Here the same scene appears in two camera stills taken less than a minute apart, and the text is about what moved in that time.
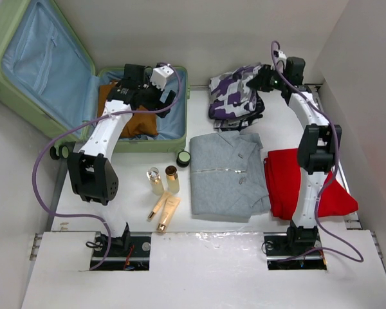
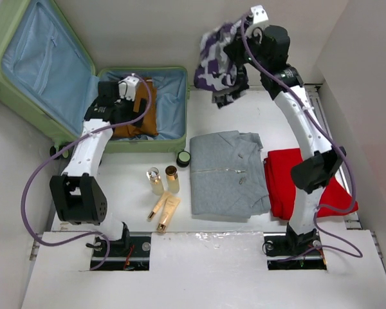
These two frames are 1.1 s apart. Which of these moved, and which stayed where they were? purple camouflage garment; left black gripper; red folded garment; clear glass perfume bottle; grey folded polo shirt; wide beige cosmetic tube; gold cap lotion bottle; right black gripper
Moved: right black gripper; left black gripper; purple camouflage garment
Stayed: grey folded polo shirt; red folded garment; gold cap lotion bottle; clear glass perfume bottle; wide beige cosmetic tube
